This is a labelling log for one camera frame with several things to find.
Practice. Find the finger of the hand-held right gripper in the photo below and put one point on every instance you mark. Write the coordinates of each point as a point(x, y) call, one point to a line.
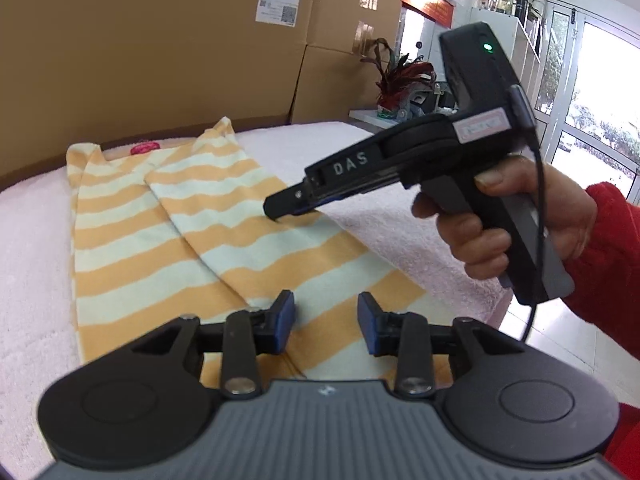
point(287, 205)

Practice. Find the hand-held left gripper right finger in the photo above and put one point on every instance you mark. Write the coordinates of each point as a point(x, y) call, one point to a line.
point(367, 325)

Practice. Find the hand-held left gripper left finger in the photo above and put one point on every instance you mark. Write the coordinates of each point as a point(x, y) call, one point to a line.
point(284, 322)

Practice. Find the orange white striped garment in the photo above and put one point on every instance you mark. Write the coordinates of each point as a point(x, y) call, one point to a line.
point(150, 260)

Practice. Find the person's right hand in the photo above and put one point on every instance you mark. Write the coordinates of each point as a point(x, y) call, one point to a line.
point(565, 210)

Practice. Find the white cabinet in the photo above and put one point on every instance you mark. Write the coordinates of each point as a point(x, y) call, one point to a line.
point(500, 50)

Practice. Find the manual sealing machine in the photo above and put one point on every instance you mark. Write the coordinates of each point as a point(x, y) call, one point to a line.
point(420, 100)

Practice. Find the red leafed plant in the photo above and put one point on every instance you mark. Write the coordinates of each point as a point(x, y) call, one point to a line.
point(397, 80)

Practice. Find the plain cardboard box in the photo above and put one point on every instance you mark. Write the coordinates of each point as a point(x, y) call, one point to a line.
point(330, 90)

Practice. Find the glass door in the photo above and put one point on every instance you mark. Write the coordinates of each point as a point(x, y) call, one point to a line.
point(600, 100)

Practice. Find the large labelled cardboard box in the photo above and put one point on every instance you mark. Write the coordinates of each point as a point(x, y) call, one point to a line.
point(125, 50)

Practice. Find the pink fleece blanket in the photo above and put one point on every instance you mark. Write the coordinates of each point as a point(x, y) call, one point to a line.
point(35, 260)

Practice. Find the person's red clothing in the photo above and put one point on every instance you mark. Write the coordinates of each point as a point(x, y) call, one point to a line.
point(627, 440)

